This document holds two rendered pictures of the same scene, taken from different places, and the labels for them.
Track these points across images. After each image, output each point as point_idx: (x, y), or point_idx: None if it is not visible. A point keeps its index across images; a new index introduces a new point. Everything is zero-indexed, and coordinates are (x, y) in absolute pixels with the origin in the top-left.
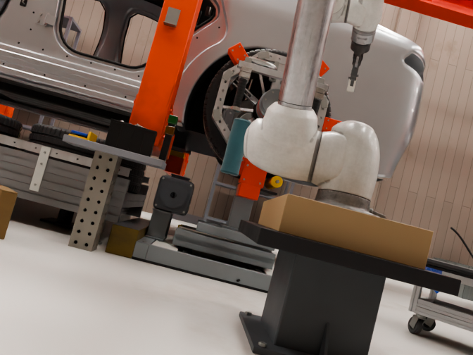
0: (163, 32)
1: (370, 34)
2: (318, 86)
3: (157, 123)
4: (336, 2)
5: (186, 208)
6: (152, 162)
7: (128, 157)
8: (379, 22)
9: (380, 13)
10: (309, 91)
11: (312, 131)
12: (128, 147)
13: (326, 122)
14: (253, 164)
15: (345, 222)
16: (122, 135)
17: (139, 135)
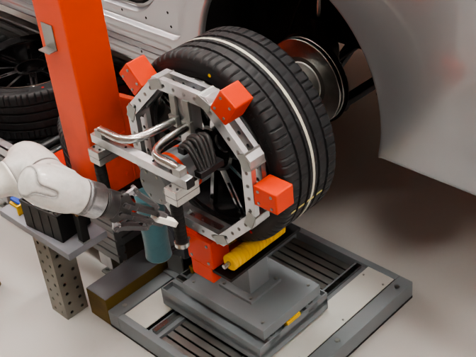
0: (50, 57)
1: (81, 214)
2: (176, 182)
3: (91, 173)
4: (4, 196)
5: (183, 252)
6: (61, 253)
7: (44, 244)
8: (71, 208)
9: (57, 207)
10: None
11: None
12: (43, 231)
13: (256, 195)
14: (193, 237)
15: None
16: (34, 217)
17: (45, 219)
